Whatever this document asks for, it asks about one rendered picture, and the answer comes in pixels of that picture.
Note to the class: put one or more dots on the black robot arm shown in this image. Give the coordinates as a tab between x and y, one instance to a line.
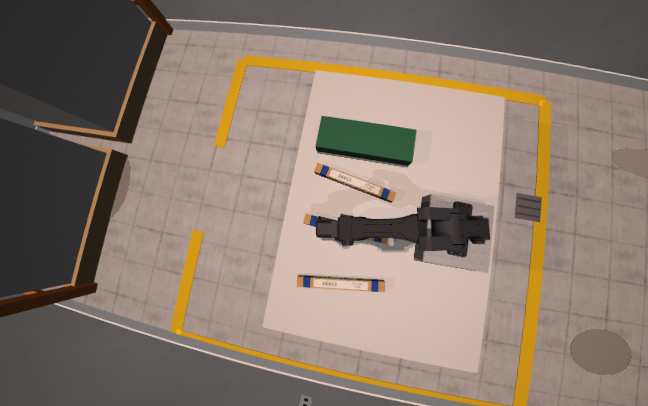
445	222

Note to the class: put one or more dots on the brown cardboard box with blue bands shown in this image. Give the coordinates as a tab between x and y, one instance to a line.
311	220

